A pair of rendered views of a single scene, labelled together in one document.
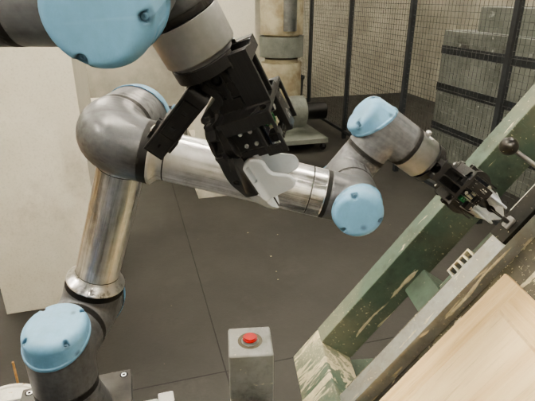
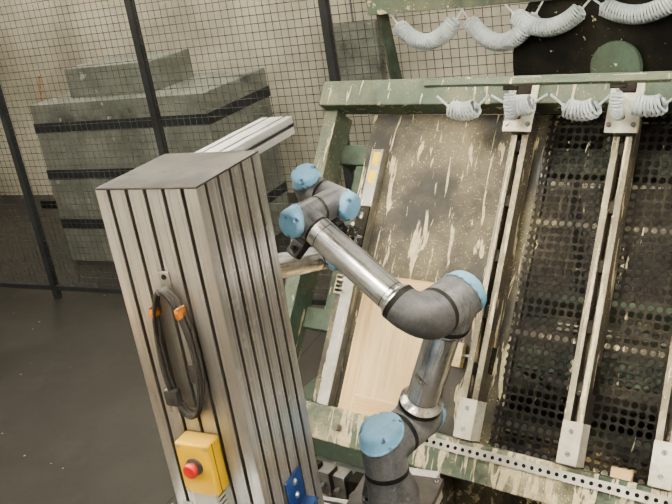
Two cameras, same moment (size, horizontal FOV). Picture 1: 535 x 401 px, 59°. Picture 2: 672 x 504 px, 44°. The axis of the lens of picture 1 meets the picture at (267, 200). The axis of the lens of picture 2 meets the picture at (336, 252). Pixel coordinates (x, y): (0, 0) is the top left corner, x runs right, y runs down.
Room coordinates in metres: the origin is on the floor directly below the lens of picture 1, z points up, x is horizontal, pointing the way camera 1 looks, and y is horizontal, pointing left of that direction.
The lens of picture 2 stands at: (-0.99, 1.58, 2.43)
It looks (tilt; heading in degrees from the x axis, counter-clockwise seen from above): 21 degrees down; 314
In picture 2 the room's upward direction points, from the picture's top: 9 degrees counter-clockwise
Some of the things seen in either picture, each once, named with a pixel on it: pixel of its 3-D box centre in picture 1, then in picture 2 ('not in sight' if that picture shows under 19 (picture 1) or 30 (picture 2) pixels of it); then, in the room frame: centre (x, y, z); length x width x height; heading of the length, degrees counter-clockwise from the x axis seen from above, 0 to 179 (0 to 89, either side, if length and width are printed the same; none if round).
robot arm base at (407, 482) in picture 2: not in sight; (388, 482); (0.22, 0.24, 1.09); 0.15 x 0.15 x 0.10
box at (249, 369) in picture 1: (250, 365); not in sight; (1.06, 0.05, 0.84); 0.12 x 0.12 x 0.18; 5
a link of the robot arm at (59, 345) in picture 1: (61, 348); not in sight; (0.70, 0.38, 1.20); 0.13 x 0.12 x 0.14; 177
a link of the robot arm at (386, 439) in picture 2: not in sight; (384, 443); (0.22, 0.24, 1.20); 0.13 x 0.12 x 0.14; 88
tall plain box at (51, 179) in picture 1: (43, 153); not in sight; (2.94, 1.44, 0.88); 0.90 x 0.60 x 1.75; 16
